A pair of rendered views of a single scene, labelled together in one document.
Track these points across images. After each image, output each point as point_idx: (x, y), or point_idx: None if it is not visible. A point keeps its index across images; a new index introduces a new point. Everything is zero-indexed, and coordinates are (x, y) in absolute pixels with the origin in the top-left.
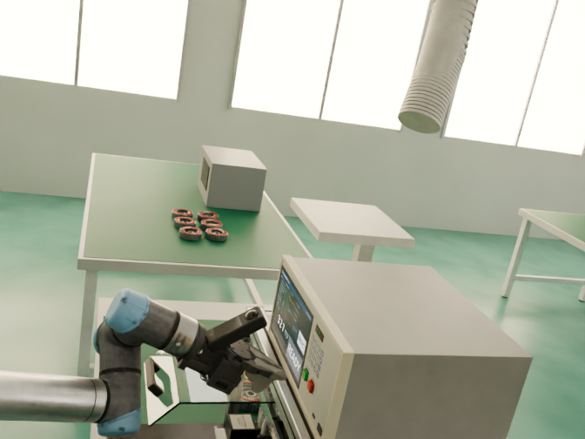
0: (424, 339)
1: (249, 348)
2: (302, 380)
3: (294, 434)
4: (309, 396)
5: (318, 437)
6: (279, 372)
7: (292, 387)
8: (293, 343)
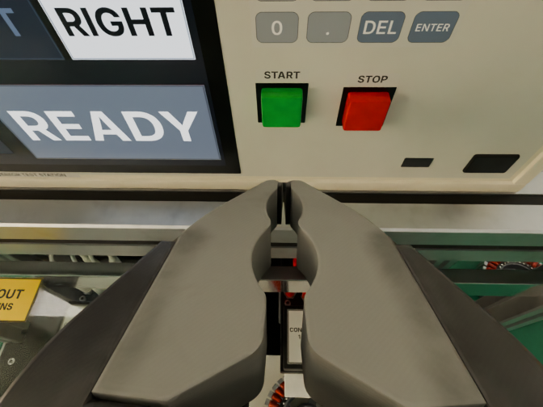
0: None
1: (123, 401)
2: (252, 137)
3: (397, 242)
4: (353, 142)
5: (477, 182)
6: (343, 204)
7: (190, 190)
8: (48, 86)
